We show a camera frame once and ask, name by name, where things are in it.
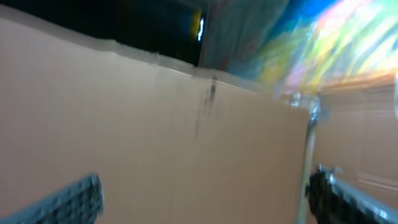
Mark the colourful wall poster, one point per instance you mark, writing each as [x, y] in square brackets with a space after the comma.
[305, 44]

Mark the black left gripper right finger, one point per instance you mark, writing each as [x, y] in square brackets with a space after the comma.
[333, 201]

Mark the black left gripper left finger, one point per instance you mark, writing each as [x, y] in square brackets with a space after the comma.
[80, 202]

